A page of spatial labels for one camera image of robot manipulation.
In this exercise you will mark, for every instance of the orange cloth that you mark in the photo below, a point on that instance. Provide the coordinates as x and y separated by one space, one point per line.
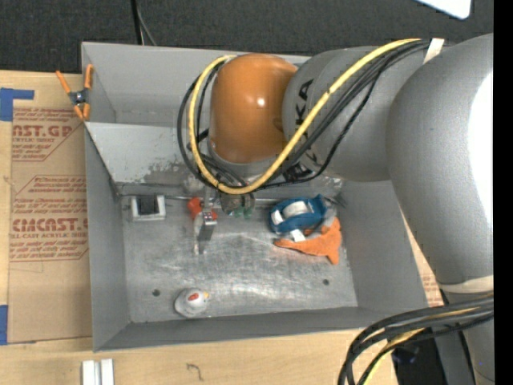
320 245

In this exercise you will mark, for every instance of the clear plastic wrapper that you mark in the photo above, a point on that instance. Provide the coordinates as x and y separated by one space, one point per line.
333 193

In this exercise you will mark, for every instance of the grey metal bin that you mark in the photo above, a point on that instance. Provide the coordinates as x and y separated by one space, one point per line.
248 271

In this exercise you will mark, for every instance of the white toy bird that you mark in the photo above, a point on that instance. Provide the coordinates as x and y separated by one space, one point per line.
191 302

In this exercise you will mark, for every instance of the orange-red small plastic piece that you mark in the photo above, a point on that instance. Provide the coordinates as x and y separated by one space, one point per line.
194 207

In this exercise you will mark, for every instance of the brown cardboard board red print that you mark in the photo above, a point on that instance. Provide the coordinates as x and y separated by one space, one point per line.
48 199

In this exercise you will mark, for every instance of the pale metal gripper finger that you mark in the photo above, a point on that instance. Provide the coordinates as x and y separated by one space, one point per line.
208 229
199 235

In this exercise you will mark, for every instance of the blue tape dispenser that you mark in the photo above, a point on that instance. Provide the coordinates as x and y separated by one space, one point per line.
294 215

